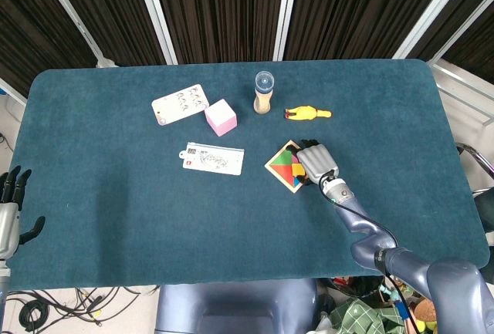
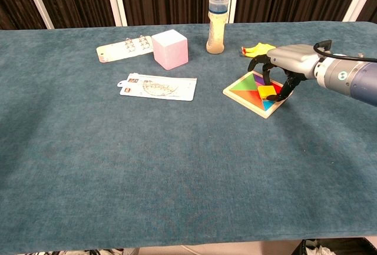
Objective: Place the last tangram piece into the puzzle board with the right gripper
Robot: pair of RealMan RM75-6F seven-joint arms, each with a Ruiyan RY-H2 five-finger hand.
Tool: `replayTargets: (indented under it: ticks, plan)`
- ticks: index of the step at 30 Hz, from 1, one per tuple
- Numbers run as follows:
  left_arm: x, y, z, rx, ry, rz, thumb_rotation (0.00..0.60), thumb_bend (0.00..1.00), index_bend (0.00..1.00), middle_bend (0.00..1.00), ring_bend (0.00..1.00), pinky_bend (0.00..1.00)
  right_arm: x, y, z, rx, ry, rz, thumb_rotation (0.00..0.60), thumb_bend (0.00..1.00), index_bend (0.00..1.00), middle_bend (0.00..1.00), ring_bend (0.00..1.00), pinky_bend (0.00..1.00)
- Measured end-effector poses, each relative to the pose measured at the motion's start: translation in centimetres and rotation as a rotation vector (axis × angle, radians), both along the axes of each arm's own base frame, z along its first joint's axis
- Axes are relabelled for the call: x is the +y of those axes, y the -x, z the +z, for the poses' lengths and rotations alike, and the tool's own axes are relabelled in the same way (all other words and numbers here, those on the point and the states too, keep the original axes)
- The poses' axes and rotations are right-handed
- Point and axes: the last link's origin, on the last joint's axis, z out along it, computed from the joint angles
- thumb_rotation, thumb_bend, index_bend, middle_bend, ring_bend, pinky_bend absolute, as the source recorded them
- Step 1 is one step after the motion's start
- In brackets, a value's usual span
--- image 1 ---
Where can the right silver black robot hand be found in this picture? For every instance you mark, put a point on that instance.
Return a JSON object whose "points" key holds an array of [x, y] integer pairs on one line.
{"points": [[317, 162]]}

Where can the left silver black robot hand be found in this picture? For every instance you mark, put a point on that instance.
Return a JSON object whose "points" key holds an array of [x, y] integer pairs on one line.
{"points": [[8, 214]]}

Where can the yellow plastic block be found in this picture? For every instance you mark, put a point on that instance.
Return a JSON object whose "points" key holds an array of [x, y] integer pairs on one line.
{"points": [[298, 169]]}

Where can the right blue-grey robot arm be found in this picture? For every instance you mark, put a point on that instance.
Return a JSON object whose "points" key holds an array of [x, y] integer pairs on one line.
{"points": [[390, 251]]}

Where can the colourful wooden tangram puzzle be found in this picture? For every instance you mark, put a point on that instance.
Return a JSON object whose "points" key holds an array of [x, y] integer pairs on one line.
{"points": [[283, 166]]}

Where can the yellow rubber chicken toy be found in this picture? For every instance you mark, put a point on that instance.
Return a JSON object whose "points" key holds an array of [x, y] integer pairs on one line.
{"points": [[307, 113]]}

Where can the dark teal table mat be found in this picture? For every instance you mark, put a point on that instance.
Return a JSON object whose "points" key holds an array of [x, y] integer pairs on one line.
{"points": [[247, 172]]}

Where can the wooden bottle with clear cap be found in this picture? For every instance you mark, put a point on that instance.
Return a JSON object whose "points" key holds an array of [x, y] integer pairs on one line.
{"points": [[263, 94]]}

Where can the clear zip pouch with print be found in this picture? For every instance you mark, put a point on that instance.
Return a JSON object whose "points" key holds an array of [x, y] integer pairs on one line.
{"points": [[212, 158]]}

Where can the pink cube box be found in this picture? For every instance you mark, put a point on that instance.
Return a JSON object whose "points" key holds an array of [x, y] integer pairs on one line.
{"points": [[220, 117]]}

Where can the white card with printed figures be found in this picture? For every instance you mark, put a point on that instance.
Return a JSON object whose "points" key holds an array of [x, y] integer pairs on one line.
{"points": [[179, 104]]}

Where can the green checked cloth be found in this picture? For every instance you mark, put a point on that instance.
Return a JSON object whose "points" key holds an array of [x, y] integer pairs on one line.
{"points": [[357, 316]]}

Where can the blue-grey robot torso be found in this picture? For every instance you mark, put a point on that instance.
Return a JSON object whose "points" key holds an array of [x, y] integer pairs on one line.
{"points": [[237, 307]]}

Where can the metal chair frame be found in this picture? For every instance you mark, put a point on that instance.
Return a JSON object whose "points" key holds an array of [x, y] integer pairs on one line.
{"points": [[476, 160]]}

